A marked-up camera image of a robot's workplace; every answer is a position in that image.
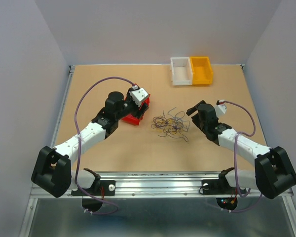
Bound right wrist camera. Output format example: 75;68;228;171
214;100;227;118

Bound left aluminium side rail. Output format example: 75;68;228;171
50;65;75;148

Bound red plastic bin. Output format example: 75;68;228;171
122;94;150;126

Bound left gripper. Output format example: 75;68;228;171
115;88;148;121

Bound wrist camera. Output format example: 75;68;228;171
214;100;227;118
129;85;149;107

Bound purple and yellow wires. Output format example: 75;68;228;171
150;106;191;144

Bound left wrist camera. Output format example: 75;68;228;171
129;85;149;107

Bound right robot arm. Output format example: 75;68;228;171
186;100;296;199

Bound white plastic bin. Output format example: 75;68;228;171
170;57;193;86

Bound yellow plastic bin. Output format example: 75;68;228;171
190;56;214;85

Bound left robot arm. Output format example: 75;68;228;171
31;88;150;198

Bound aluminium mounting rail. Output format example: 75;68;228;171
31;171;293;198

